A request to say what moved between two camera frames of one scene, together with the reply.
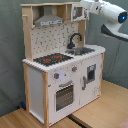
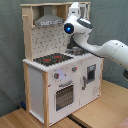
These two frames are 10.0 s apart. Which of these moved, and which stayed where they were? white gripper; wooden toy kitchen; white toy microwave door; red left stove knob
Moved: white gripper
Stayed: white toy microwave door; red left stove knob; wooden toy kitchen
